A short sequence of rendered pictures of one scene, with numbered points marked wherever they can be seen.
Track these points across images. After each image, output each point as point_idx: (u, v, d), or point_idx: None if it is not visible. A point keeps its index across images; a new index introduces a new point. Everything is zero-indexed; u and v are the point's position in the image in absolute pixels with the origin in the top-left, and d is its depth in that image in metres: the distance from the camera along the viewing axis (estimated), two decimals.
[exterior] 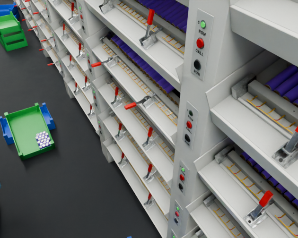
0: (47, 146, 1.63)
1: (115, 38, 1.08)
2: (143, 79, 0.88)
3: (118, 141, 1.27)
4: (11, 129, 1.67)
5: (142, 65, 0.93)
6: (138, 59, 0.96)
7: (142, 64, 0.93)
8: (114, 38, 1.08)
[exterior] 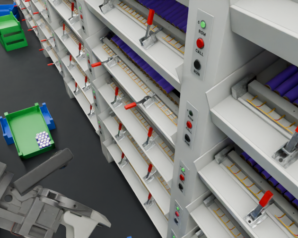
0: (47, 146, 1.63)
1: (115, 38, 1.08)
2: (143, 79, 0.88)
3: (118, 141, 1.27)
4: (11, 129, 1.67)
5: (142, 65, 0.93)
6: (138, 59, 0.96)
7: (142, 64, 0.93)
8: (114, 38, 1.08)
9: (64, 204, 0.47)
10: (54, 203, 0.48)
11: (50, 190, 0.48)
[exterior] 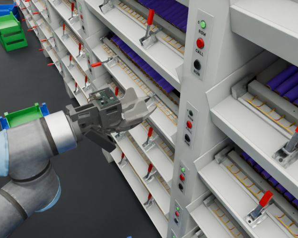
0: None
1: (115, 38, 1.08)
2: (143, 79, 0.88)
3: (118, 141, 1.27)
4: None
5: (142, 65, 0.93)
6: (138, 59, 0.96)
7: (142, 64, 0.93)
8: (114, 38, 1.08)
9: None
10: None
11: None
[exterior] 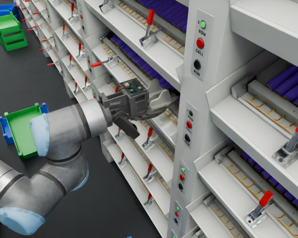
0: None
1: (115, 38, 1.08)
2: (143, 79, 0.88)
3: (118, 141, 1.27)
4: (11, 129, 1.67)
5: (142, 65, 0.93)
6: (138, 59, 0.96)
7: (142, 64, 0.93)
8: (114, 38, 1.08)
9: None
10: None
11: None
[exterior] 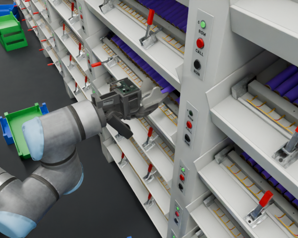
0: None
1: (115, 38, 1.08)
2: (143, 79, 0.88)
3: (118, 141, 1.27)
4: (11, 129, 1.67)
5: (142, 65, 0.93)
6: (138, 59, 0.96)
7: (142, 64, 0.93)
8: (114, 38, 1.08)
9: None
10: None
11: None
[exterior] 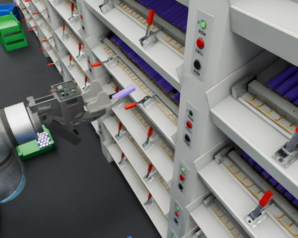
0: (47, 146, 1.63)
1: (115, 38, 1.08)
2: (143, 79, 0.88)
3: (118, 141, 1.27)
4: None
5: (142, 65, 0.93)
6: (138, 59, 0.96)
7: (142, 64, 0.93)
8: (114, 38, 1.08)
9: None
10: None
11: None
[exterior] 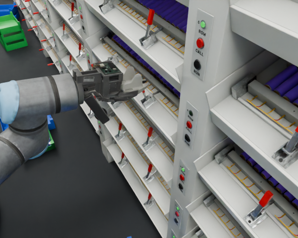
0: None
1: (116, 37, 1.08)
2: (147, 76, 0.88)
3: (118, 141, 1.27)
4: None
5: (144, 63, 0.93)
6: None
7: (145, 62, 0.93)
8: (116, 37, 1.08)
9: None
10: None
11: None
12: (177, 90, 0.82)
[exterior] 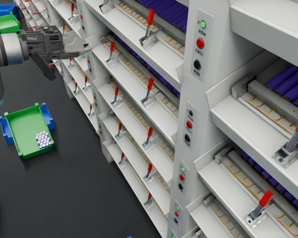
0: (47, 146, 1.63)
1: (118, 36, 1.08)
2: (148, 75, 0.88)
3: (118, 141, 1.27)
4: (11, 129, 1.67)
5: (145, 62, 0.93)
6: None
7: (146, 61, 0.93)
8: (118, 35, 1.08)
9: None
10: None
11: None
12: (177, 90, 0.82)
